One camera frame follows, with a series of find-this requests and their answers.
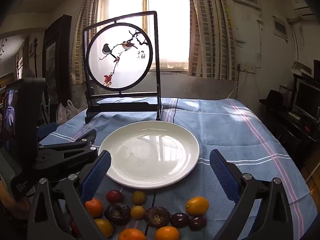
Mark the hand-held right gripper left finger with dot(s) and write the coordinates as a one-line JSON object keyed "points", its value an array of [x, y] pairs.
{"points": [[97, 171]]}

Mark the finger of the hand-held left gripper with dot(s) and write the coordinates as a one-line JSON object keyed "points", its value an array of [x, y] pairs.
{"points": [[67, 161], [75, 143]]}

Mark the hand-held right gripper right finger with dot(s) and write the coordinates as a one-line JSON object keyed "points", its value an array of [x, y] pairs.
{"points": [[223, 177]]}

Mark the orange tangerine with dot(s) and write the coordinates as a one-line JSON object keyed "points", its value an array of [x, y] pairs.
{"points": [[94, 208], [131, 234]]}

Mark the large yellow kumquat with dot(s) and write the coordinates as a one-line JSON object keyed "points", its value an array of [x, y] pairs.
{"points": [[197, 205]]}

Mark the dark wrinkled passion fruit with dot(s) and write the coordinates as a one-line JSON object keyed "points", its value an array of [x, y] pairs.
{"points": [[117, 213], [157, 217]]}

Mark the dark red cherry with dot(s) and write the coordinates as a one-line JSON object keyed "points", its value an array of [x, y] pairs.
{"points": [[197, 222]]}

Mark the white plate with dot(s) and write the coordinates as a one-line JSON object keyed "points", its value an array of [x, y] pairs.
{"points": [[150, 155]]}

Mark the orange kumquat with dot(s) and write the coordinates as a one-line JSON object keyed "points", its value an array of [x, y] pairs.
{"points": [[104, 227], [167, 233]]}

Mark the dark red plum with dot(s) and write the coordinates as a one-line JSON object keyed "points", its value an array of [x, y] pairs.
{"points": [[179, 220]]}

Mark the clear plastic bag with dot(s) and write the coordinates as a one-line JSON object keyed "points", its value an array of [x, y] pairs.
{"points": [[66, 112]]}

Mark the blue striped tablecloth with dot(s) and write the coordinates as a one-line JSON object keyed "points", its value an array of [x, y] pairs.
{"points": [[225, 130]]}

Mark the dark wooden cabinet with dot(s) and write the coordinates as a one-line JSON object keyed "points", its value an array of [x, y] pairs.
{"points": [[292, 135]]}

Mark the black hat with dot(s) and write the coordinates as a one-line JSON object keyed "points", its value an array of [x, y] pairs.
{"points": [[273, 100]]}

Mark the white remote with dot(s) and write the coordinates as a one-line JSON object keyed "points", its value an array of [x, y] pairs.
{"points": [[294, 115]]}

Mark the brick pattern curtain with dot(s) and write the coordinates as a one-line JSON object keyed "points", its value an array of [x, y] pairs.
{"points": [[212, 35], [82, 42]]}

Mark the round bird painting screen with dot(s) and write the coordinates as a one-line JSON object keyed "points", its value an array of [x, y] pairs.
{"points": [[120, 55]]}

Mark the computer monitor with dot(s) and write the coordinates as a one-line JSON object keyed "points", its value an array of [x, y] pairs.
{"points": [[307, 98]]}

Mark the cardboard box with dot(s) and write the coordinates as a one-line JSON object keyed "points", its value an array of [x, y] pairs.
{"points": [[302, 67]]}

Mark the black speaker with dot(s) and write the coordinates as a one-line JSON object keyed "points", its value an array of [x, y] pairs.
{"points": [[317, 70]]}

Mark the window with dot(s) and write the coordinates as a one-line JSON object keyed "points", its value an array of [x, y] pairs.
{"points": [[170, 30]]}

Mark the white electrical box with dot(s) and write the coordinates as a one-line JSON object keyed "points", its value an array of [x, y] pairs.
{"points": [[280, 27]]}

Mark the white air conditioner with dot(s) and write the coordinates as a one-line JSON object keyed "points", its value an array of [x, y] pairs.
{"points": [[301, 11]]}

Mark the wall power outlet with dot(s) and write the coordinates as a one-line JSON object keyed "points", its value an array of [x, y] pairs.
{"points": [[246, 68]]}

